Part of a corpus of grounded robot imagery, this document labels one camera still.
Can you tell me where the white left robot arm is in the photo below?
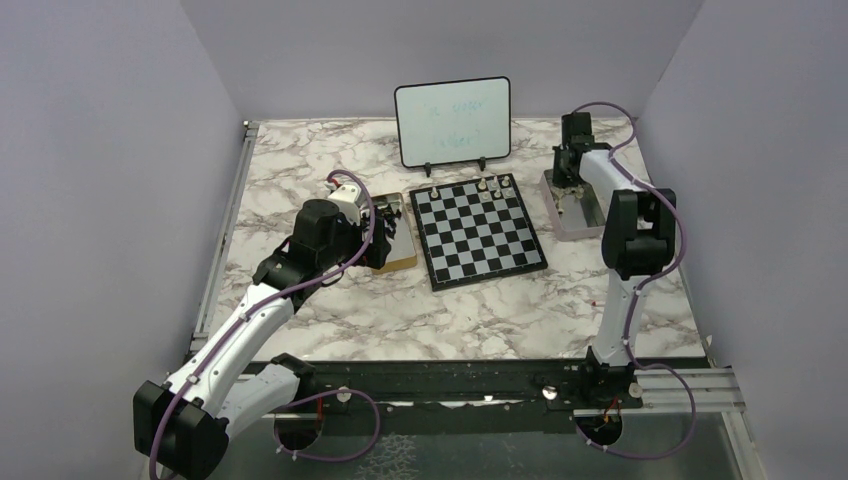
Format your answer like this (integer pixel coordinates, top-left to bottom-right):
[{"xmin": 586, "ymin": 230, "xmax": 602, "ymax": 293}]
[{"xmin": 132, "ymin": 198, "xmax": 401, "ymax": 479}]

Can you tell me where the black silver chessboard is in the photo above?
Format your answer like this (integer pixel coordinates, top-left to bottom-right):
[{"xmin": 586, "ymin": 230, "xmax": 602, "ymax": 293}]
[{"xmin": 409, "ymin": 173, "xmax": 548, "ymax": 292}]

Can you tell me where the pile of white chess pieces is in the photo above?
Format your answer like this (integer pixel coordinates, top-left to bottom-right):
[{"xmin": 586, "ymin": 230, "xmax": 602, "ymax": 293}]
[{"xmin": 551, "ymin": 186, "xmax": 585, "ymax": 215}]

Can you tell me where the pile of black chess pieces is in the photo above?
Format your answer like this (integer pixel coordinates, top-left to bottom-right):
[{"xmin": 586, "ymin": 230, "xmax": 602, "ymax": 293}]
[{"xmin": 373, "ymin": 205, "xmax": 402, "ymax": 239}]

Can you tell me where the small whiteboard on stand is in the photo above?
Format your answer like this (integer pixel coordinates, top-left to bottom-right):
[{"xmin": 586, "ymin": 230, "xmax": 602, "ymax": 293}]
[{"xmin": 393, "ymin": 76, "xmax": 512, "ymax": 175}]

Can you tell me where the pink tin tray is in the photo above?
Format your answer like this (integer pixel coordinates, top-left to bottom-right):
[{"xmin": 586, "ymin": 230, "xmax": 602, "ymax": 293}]
[{"xmin": 539, "ymin": 169, "xmax": 605, "ymax": 242}]

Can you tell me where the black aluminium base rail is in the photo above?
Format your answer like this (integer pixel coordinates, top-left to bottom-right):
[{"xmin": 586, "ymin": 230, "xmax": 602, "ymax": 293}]
[{"xmin": 158, "ymin": 357, "xmax": 747, "ymax": 439}]

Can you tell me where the gold tin tray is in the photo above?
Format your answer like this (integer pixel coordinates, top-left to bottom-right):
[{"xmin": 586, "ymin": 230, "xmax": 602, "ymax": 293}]
[{"xmin": 372, "ymin": 192, "xmax": 417, "ymax": 275}]

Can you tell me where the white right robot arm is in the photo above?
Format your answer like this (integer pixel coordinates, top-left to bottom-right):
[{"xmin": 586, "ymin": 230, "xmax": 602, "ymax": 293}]
[{"xmin": 551, "ymin": 136, "xmax": 677, "ymax": 407}]

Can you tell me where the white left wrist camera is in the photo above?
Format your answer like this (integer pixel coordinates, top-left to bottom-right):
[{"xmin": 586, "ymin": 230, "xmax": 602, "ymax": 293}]
[{"xmin": 328, "ymin": 184, "xmax": 366, "ymax": 226}]

